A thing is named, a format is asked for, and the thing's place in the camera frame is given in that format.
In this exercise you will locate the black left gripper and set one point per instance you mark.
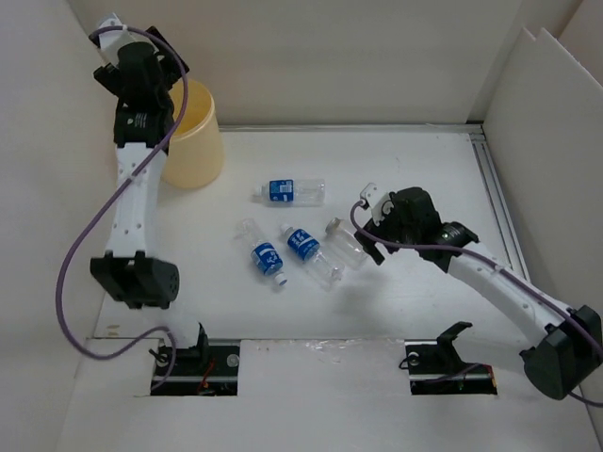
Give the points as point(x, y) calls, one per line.
point(170, 67)

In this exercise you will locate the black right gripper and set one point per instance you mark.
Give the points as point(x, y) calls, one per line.
point(371, 250)

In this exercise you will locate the clear jar metal lid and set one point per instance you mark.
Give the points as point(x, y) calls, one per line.
point(340, 237)

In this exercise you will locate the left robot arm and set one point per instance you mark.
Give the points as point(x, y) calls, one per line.
point(130, 270)

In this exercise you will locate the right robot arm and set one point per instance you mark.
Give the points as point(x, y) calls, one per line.
point(565, 342)

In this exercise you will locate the yellow plastic bin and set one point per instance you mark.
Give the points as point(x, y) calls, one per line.
point(196, 153)

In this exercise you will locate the middle blue label bottle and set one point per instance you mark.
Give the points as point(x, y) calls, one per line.
point(317, 260)

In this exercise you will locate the left blue label bottle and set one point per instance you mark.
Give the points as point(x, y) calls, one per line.
point(262, 252)

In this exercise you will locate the horizontal blue label bottle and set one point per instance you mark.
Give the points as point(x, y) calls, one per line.
point(291, 192)

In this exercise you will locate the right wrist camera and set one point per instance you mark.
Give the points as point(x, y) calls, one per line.
point(377, 201)

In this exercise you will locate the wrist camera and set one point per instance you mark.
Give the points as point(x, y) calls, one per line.
point(377, 201)
point(111, 42)

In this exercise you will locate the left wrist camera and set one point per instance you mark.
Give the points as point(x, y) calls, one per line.
point(111, 42)

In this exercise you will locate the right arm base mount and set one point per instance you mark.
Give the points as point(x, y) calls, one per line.
point(434, 367)

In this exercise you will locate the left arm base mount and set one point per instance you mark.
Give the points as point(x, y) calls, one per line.
point(208, 373)

